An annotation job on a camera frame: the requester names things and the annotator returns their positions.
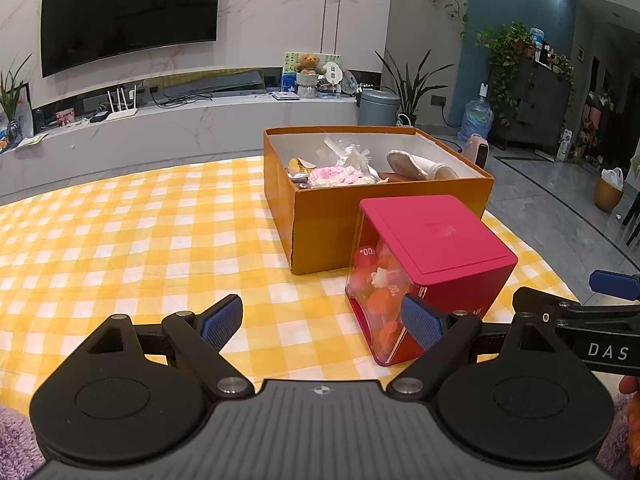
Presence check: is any white round hand fan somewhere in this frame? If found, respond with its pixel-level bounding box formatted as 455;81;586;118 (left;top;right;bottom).
324;59;344;94

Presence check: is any grey fabric pot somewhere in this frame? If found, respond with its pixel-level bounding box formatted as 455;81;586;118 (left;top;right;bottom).
296;72;319;99

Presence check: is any white slipper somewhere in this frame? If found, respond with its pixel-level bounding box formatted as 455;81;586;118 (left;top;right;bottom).
386;150;460;181

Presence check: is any pink space heater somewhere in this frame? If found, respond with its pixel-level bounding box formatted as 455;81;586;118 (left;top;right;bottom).
462;133;491;169

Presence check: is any red lidded clear container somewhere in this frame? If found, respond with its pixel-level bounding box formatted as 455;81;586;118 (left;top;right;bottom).
345;195;518;366

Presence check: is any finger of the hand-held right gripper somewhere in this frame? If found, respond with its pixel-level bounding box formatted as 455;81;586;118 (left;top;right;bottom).
512;287;583;322
589;270;640;296

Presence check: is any blue water jug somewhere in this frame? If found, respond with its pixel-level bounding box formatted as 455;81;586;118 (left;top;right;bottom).
459;82;495;142

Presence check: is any long-leaf potted plant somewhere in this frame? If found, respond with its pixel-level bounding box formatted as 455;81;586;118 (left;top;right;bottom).
375;49;453;127

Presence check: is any person's right hand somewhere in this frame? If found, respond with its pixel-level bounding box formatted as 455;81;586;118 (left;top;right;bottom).
619;375;640;441

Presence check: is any pink knitted item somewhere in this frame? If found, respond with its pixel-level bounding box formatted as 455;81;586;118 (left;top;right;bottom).
307;165;381;189

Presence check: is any orange cardboard box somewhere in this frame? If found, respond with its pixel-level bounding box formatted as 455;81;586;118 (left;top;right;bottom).
263;126;496;276

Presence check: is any green vine plant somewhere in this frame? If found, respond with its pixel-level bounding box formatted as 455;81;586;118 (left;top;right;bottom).
475;22;576;126

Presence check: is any yellow basket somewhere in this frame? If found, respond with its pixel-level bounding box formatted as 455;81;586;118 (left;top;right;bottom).
595;177;625;213

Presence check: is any black television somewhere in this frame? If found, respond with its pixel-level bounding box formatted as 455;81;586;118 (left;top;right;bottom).
40;0;222;78

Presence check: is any grey pedal trash can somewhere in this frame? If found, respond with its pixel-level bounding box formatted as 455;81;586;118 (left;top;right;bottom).
359;89;401;128

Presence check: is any white router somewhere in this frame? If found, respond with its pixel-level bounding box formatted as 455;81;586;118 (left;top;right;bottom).
107;87;139;121

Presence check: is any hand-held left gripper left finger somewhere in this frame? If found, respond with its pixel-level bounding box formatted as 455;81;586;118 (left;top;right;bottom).
80;294;254;397

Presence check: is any green picture board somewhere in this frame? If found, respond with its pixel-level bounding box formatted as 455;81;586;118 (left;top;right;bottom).
283;51;342;94

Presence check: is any yellow checkered tablecloth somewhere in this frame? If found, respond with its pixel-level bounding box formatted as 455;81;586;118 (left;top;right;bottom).
0;152;581;411

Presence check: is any clear plastic bag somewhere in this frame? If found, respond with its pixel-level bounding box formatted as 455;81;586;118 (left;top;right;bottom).
320;135;376;177

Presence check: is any potted grass plant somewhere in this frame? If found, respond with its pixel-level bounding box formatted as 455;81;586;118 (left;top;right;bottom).
0;53;34;146

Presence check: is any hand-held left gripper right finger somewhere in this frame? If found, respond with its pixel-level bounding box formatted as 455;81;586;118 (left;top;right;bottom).
392;294;576;397

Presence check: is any dark cabinet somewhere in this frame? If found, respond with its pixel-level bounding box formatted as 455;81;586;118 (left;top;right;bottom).
510;55;574;149

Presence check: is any white marble tv console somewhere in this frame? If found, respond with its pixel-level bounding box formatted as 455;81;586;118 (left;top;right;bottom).
0;67;362;196

